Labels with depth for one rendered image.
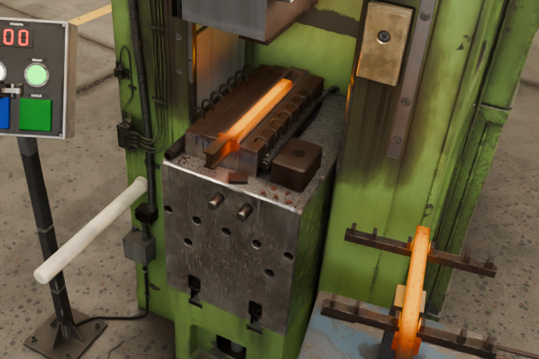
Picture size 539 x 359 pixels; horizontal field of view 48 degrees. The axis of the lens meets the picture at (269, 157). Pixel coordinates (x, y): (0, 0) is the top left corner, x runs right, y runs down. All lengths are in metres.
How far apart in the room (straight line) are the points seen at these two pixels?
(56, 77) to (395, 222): 0.90
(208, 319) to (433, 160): 0.80
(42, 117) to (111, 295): 1.06
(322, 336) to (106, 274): 1.26
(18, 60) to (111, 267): 1.19
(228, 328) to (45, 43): 0.91
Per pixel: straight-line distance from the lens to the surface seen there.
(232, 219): 1.49
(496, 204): 3.10
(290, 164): 1.40
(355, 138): 1.46
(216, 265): 1.64
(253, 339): 1.78
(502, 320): 2.57
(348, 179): 1.53
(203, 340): 2.01
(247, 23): 1.28
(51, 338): 2.34
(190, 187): 1.50
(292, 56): 1.83
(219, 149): 1.37
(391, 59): 1.32
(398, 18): 1.28
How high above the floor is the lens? 1.81
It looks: 36 degrees down
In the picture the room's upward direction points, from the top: 4 degrees clockwise
